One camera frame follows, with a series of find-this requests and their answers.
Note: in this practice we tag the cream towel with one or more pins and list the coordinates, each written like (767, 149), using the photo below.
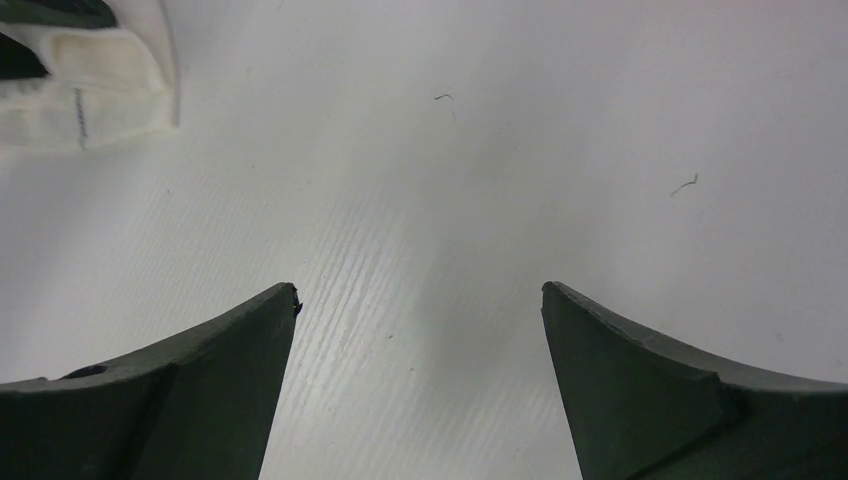
(103, 86)

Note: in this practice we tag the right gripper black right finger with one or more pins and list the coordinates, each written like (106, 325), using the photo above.
(643, 405)

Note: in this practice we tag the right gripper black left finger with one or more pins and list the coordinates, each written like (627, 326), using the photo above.
(197, 405)

